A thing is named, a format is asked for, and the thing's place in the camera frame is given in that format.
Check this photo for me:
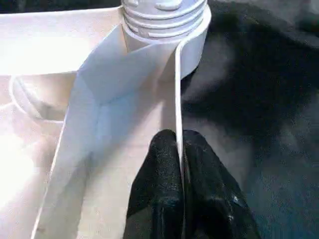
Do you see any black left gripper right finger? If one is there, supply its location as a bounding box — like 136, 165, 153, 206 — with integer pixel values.
183, 128, 262, 239

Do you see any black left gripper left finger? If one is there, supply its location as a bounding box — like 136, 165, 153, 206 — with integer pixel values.
126, 128, 185, 239

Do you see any white plastic table top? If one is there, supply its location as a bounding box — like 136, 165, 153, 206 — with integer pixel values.
0, 6, 213, 239

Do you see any white plastic table leg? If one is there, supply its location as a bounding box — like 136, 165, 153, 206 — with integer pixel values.
121, 0, 209, 42

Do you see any black work mat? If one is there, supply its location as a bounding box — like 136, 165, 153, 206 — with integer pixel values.
179, 0, 319, 239

